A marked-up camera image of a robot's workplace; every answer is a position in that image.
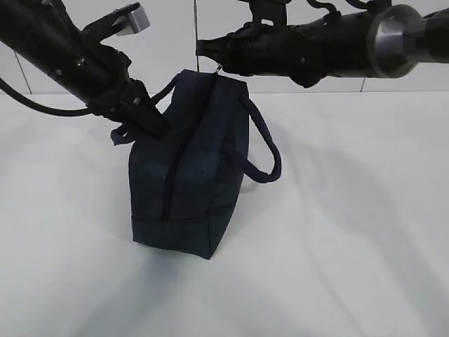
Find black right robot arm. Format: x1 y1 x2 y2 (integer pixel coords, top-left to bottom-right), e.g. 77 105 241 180
196 1 448 88

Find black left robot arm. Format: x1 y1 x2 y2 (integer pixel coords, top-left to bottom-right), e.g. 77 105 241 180
1 1 170 138

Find dark navy fabric lunch bag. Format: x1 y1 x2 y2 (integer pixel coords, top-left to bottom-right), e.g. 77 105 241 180
111 70 282 259

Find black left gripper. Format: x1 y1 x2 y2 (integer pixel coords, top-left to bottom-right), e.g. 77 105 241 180
86 48 170 138

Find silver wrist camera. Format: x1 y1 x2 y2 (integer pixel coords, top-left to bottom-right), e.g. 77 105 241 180
83 2 151 45
247 0 290 26

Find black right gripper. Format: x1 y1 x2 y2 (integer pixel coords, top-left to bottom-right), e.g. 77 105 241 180
196 29 281 76

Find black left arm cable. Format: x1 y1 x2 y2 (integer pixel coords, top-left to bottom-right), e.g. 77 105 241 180
0 77 92 117

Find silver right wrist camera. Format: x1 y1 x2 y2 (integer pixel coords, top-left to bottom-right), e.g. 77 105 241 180
247 0 290 26

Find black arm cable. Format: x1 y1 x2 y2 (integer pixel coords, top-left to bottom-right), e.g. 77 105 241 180
0 77 92 117
304 0 394 18

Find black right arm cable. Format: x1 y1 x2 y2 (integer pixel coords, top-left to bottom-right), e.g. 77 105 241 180
304 0 394 18

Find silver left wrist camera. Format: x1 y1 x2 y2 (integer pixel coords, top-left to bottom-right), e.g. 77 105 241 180
83 2 151 45

